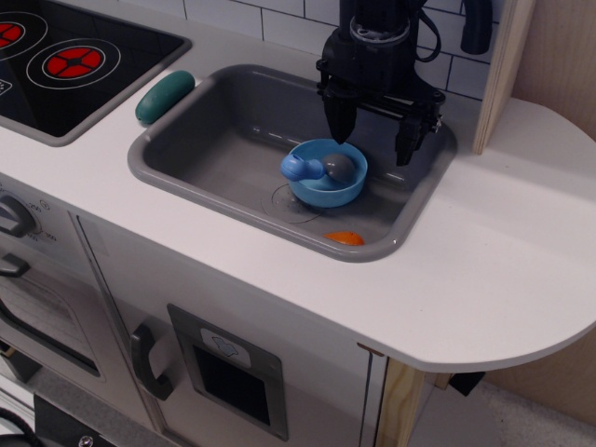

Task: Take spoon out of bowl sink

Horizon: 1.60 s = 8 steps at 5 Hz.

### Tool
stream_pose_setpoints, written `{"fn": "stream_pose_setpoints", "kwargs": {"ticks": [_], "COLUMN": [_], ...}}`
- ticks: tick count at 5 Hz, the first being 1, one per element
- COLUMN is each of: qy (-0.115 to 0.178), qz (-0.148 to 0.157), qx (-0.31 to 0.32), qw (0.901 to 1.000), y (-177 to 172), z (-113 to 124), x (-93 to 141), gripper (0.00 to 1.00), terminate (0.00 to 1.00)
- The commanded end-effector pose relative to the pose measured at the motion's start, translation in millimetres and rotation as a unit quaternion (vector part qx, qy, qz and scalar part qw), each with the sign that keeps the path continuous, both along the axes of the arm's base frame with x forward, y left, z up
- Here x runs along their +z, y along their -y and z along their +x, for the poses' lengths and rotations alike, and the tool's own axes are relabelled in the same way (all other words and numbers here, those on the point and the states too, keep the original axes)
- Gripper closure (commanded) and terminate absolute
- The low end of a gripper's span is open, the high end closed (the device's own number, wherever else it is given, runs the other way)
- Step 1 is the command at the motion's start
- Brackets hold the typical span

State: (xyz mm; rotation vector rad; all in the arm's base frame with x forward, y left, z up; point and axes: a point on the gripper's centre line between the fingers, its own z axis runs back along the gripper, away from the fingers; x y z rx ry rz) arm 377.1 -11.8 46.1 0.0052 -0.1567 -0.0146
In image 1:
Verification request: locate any light blue plastic bowl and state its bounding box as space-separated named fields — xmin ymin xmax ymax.
xmin=280 ymin=139 xmax=368 ymax=209

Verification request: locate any white toy oven door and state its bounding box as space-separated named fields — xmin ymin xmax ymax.
xmin=1 ymin=248 xmax=154 ymax=428

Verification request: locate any grey ice dispenser panel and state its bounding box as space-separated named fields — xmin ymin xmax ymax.
xmin=168 ymin=304 xmax=289 ymax=441

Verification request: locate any black toy faucet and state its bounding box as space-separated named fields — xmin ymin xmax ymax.
xmin=460 ymin=0 xmax=493 ymax=55

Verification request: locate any grey oven door handle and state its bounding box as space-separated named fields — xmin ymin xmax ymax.
xmin=0 ymin=253 xmax=30 ymax=278

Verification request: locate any orange toy food piece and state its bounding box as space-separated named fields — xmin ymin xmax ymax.
xmin=323 ymin=231 xmax=365 ymax=246

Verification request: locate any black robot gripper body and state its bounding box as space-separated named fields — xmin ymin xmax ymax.
xmin=316 ymin=28 xmax=444 ymax=135

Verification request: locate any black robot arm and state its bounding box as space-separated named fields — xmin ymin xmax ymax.
xmin=316 ymin=1 xmax=445 ymax=166

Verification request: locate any grey oven knob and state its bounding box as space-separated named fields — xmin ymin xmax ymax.
xmin=1 ymin=196 xmax=36 ymax=237

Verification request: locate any green toy vegetable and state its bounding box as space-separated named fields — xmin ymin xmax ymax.
xmin=135 ymin=71 xmax=196 ymax=125

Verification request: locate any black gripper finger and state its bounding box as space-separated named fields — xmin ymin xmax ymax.
xmin=395 ymin=115 xmax=426 ymax=167
xmin=322 ymin=81 xmax=359 ymax=144

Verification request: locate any black toy stovetop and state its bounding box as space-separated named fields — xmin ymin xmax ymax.
xmin=1 ymin=1 xmax=192 ymax=146

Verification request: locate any black cable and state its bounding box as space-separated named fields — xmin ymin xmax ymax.
xmin=413 ymin=4 xmax=441 ymax=64

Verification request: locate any blue and grey toy spoon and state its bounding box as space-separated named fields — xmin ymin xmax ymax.
xmin=280 ymin=153 xmax=356 ymax=183

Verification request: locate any grey cabinet door handle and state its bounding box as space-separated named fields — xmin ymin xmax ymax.
xmin=129 ymin=324 xmax=173 ymax=401

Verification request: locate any grey plastic sink basin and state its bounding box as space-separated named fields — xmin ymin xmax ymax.
xmin=128 ymin=65 xmax=457 ymax=262

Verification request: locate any light wooden side panel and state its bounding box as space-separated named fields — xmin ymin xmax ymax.
xmin=472 ymin=0 xmax=535 ymax=155

